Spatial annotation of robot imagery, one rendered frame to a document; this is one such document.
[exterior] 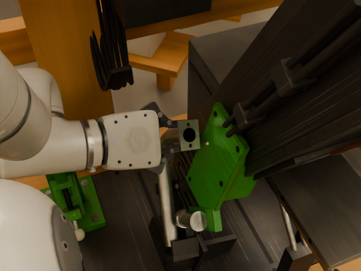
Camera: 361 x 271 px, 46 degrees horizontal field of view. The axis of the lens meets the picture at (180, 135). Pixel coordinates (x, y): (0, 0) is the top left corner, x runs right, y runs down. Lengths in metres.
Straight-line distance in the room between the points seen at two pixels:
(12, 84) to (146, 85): 2.32
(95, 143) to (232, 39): 0.42
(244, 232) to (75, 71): 0.53
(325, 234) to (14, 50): 0.73
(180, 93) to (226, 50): 1.73
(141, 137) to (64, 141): 0.13
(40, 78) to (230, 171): 0.34
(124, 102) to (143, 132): 1.88
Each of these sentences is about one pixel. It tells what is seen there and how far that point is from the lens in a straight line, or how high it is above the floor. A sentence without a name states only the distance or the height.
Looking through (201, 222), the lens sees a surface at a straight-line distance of 0.82.
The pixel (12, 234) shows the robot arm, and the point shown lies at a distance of 0.23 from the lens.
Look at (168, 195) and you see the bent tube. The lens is 0.90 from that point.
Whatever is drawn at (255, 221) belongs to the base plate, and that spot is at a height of 0.90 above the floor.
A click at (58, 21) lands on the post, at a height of 1.33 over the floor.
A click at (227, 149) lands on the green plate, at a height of 1.24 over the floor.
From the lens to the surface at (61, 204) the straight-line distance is 0.99.
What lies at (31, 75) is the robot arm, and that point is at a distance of 0.63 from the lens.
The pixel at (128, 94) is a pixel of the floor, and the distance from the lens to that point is 2.66.
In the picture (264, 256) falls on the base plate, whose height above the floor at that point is 0.90.
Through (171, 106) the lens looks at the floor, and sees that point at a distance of 2.56.
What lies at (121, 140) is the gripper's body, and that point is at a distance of 0.72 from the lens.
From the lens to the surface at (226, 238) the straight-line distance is 0.95.
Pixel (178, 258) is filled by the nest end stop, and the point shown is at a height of 0.97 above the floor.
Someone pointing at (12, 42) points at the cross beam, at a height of 1.25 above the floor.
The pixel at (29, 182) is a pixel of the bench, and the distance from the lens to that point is 1.19.
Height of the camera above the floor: 1.79
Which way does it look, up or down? 48 degrees down
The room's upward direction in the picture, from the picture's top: straight up
